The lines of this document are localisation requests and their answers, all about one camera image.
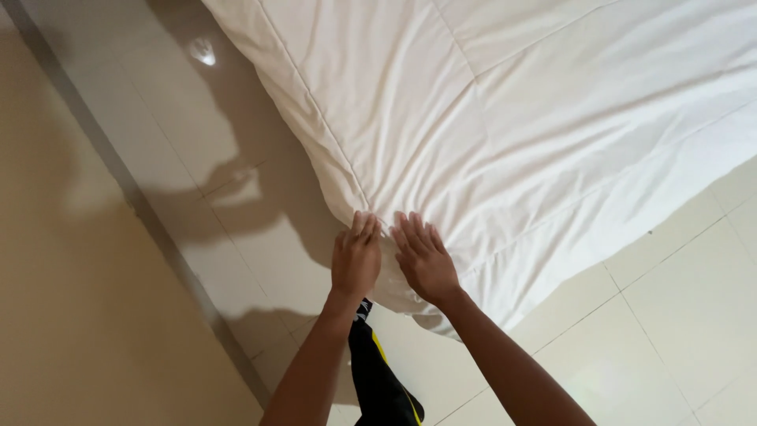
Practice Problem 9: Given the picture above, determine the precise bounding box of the person's left hand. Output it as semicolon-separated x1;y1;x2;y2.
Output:
330;211;384;298

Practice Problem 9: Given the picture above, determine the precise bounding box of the person's black yellow-striped trouser leg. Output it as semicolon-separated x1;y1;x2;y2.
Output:
347;297;426;426

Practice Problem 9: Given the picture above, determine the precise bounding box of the white quilted duvet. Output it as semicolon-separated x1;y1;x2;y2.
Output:
200;0;757;341

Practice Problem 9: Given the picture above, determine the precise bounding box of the person's right hand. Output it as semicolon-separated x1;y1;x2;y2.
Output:
390;211;462;306

